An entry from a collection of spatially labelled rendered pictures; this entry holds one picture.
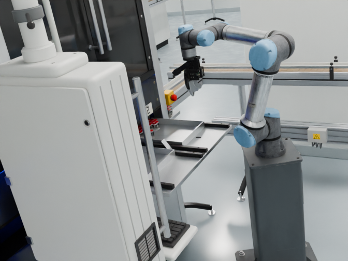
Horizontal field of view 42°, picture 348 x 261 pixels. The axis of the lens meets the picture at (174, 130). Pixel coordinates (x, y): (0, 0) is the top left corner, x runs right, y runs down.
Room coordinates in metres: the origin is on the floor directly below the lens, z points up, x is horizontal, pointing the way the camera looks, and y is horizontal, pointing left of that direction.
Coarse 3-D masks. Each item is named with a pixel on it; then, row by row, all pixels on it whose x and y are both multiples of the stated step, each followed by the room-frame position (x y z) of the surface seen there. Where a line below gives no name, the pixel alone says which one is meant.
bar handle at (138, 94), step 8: (136, 80) 1.32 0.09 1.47; (136, 88) 1.32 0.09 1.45; (136, 96) 1.31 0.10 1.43; (144, 104) 1.33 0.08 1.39; (144, 112) 1.32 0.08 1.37; (144, 120) 1.32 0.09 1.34; (144, 128) 1.32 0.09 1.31; (144, 136) 1.32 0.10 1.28; (152, 144) 1.33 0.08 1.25; (152, 152) 1.32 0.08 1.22; (152, 160) 1.32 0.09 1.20; (152, 168) 1.32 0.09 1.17; (152, 176) 1.33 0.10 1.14; (160, 184) 1.33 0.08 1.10; (160, 192) 1.32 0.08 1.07; (160, 200) 1.32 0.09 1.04; (160, 208) 1.32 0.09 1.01; (160, 216) 1.33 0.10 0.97; (168, 224) 1.33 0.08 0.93; (160, 232) 1.29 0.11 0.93; (168, 232) 1.32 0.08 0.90
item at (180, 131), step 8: (160, 120) 2.39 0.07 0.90; (168, 120) 2.36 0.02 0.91; (176, 120) 2.34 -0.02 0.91; (184, 120) 2.31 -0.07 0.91; (192, 120) 2.28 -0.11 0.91; (160, 128) 2.32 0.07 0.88; (168, 128) 2.30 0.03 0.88; (176, 128) 2.28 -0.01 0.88; (184, 128) 2.26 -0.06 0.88; (192, 128) 2.25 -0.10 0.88; (200, 128) 2.20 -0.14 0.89; (160, 136) 2.22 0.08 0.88; (168, 136) 2.20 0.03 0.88; (176, 136) 2.18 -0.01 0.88; (184, 136) 2.16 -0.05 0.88; (192, 136) 2.12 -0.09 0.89; (184, 144) 2.04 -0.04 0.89
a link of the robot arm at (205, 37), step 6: (192, 30) 2.15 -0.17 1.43; (198, 30) 2.12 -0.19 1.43; (204, 30) 2.09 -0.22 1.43; (210, 30) 2.12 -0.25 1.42; (192, 36) 2.11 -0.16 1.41; (198, 36) 2.08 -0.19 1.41; (204, 36) 2.06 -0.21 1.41; (210, 36) 2.08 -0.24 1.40; (216, 36) 2.13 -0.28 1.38; (192, 42) 2.12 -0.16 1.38; (198, 42) 2.08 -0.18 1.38; (204, 42) 2.06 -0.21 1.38; (210, 42) 2.07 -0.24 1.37
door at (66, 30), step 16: (0, 0) 1.66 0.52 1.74; (64, 0) 1.93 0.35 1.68; (80, 0) 2.01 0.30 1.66; (0, 16) 1.65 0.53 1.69; (64, 16) 1.91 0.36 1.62; (80, 16) 1.99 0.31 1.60; (16, 32) 1.69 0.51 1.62; (48, 32) 1.82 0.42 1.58; (64, 32) 1.89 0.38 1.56; (80, 32) 1.97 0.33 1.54; (16, 48) 1.67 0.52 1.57; (64, 48) 1.87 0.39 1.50; (80, 48) 1.95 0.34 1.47
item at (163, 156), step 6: (144, 150) 2.05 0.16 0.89; (156, 150) 2.01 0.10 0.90; (162, 150) 1.99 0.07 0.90; (168, 150) 1.97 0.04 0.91; (174, 150) 1.96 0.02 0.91; (144, 156) 2.00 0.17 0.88; (156, 156) 1.98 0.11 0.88; (162, 156) 1.97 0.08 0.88; (168, 156) 1.91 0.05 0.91; (174, 156) 1.95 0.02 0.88; (156, 162) 1.92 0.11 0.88; (162, 162) 1.86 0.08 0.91; (168, 162) 1.90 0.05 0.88; (162, 168) 1.85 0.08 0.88; (150, 174) 1.77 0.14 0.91
